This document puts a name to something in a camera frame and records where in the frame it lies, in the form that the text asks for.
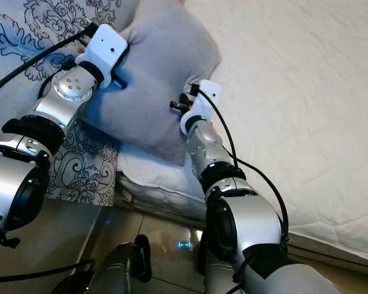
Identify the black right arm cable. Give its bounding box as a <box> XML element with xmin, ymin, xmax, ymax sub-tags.
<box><xmin>193</xmin><ymin>86</ymin><xmax>289</xmax><ymax>246</ymax></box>

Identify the grey plush pillow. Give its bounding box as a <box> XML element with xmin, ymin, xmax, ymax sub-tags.
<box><xmin>86</xmin><ymin>0</ymin><xmax>221</xmax><ymax>165</ymax></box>

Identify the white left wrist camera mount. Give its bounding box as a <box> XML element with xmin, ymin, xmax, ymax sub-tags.
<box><xmin>77</xmin><ymin>23</ymin><xmax>128</xmax><ymax>86</ymax></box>

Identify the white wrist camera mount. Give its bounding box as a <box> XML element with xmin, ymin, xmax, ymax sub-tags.
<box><xmin>180</xmin><ymin>80</ymin><xmax>220</xmax><ymax>135</ymax></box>
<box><xmin>77</xmin><ymin>23</ymin><xmax>128</xmax><ymax>86</ymax></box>

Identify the white quilted mattress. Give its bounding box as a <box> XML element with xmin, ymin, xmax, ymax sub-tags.
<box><xmin>117</xmin><ymin>0</ymin><xmax>368</xmax><ymax>258</ymax></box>

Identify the grey robot right leg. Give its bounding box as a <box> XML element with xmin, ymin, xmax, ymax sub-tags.
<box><xmin>198</xmin><ymin>230</ymin><xmax>246</xmax><ymax>294</ymax></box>

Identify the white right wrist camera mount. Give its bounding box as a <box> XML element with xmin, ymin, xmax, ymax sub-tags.
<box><xmin>180</xmin><ymin>80</ymin><xmax>220</xmax><ymax>135</ymax></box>

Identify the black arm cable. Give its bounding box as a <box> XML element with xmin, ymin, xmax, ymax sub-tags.
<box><xmin>0</xmin><ymin>23</ymin><xmax>99</xmax><ymax>99</ymax></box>
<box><xmin>193</xmin><ymin>86</ymin><xmax>289</xmax><ymax>246</ymax></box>

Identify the black tether cable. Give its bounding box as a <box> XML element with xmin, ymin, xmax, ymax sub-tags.
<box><xmin>0</xmin><ymin>260</ymin><xmax>96</xmax><ymax>284</ymax></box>

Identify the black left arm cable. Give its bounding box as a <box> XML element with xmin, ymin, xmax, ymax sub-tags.
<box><xmin>0</xmin><ymin>23</ymin><xmax>99</xmax><ymax>99</ymax></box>

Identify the grey robot leg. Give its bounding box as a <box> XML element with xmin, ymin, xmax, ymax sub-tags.
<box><xmin>198</xmin><ymin>230</ymin><xmax>246</xmax><ymax>294</ymax></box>
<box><xmin>52</xmin><ymin>235</ymin><xmax>152</xmax><ymax>294</ymax></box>

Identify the grey robot left leg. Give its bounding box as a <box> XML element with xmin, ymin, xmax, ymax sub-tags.
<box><xmin>52</xmin><ymin>235</ymin><xmax>152</xmax><ymax>294</ymax></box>

